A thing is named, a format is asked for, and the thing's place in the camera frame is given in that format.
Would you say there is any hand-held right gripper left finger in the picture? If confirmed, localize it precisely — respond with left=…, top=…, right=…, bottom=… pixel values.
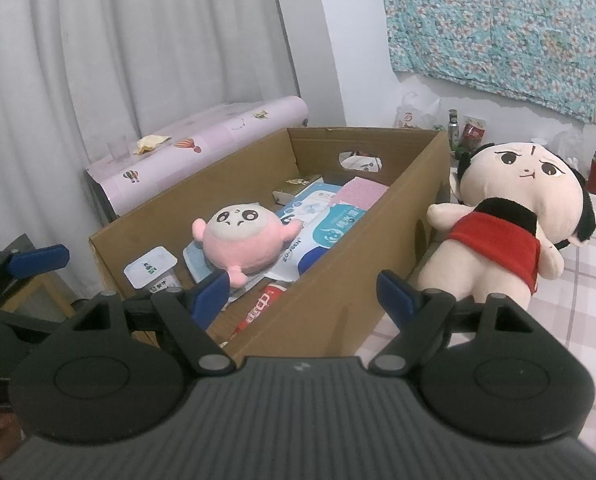
left=73, top=270, right=233, bottom=376

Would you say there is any blue and white wipes pack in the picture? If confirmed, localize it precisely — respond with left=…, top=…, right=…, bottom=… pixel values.
left=273, top=205, right=369, bottom=281

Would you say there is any large plush doll red bib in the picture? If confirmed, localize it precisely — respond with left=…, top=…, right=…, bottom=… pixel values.
left=413, top=140, right=596, bottom=311

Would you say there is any brown cardboard box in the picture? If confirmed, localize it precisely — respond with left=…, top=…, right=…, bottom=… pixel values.
left=88, top=126, right=451, bottom=361

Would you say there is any pink packet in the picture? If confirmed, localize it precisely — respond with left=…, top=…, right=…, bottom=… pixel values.
left=335, top=180, right=391, bottom=211

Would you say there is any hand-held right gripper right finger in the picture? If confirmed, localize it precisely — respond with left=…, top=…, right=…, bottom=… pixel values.
left=370, top=270, right=536, bottom=376

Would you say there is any white curtain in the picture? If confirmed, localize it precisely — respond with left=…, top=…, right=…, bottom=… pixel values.
left=0, top=0, right=301, bottom=311

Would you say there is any clear drinking glass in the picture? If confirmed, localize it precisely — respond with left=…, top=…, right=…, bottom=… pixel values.
left=107, top=135, right=129, bottom=162

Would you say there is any white printed bag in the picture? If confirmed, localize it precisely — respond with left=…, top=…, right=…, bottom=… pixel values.
left=340, top=150, right=383, bottom=171

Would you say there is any pale teal flat packet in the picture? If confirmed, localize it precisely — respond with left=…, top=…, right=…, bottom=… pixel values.
left=183, top=240, right=219, bottom=286

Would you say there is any red snack packet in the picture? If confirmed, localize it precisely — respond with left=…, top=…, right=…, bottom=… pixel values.
left=460, top=117, right=486, bottom=151

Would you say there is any teal floral wall cloth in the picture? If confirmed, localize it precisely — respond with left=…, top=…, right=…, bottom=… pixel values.
left=382, top=0, right=596, bottom=123

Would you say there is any pink plaid bed sheet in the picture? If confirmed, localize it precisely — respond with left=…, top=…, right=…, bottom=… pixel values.
left=353, top=195, right=596, bottom=466

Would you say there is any yellowish crumpled paper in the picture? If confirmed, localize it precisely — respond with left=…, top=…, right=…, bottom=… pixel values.
left=135, top=134, right=173, bottom=155

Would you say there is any red toothpaste box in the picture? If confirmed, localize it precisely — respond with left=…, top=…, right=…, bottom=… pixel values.
left=228, top=282, right=289, bottom=341

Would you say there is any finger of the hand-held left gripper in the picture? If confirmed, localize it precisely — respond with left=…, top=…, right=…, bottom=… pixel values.
left=0, top=305, right=79, bottom=346
left=0, top=244, right=71, bottom=306

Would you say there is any white plastic bag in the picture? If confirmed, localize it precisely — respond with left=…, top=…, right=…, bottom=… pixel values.
left=393, top=92, right=441, bottom=131

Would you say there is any light blue tissue pack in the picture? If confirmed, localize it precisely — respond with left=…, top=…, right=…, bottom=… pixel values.
left=278, top=190, right=343, bottom=231

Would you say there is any pink round plush toy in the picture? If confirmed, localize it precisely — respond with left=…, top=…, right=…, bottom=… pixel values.
left=192, top=202, right=303, bottom=288

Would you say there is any pink rolled mat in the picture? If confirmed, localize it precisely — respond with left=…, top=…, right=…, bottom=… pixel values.
left=85, top=95, right=309, bottom=221

